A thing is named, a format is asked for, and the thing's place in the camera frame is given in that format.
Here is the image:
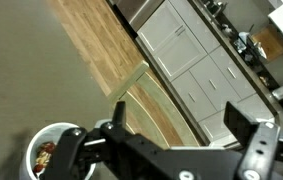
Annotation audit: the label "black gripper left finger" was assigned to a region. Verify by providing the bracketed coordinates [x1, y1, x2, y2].
[40, 101, 192, 180]

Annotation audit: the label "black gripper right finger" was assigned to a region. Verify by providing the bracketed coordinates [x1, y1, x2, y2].
[223, 100, 283, 180]

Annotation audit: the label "dark kitchen countertop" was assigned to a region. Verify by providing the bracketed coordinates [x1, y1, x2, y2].
[187, 0, 283, 138]

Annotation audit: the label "light wooden chair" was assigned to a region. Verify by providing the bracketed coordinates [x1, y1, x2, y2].
[107, 60, 200, 149]

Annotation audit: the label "mixed nuts and dried fruit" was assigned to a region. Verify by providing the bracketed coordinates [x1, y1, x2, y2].
[32, 141, 58, 174]

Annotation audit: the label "white ceramic mug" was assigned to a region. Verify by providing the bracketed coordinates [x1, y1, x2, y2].
[18, 119, 112, 180]

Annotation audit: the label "wooden cutting board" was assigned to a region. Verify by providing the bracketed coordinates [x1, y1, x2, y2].
[251, 25, 283, 63]

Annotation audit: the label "white lower kitchen cabinets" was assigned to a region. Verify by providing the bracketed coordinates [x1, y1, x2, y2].
[135, 0, 277, 148]

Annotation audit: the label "stainless steel dishwasher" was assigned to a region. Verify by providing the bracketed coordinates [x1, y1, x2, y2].
[112, 0, 165, 32]

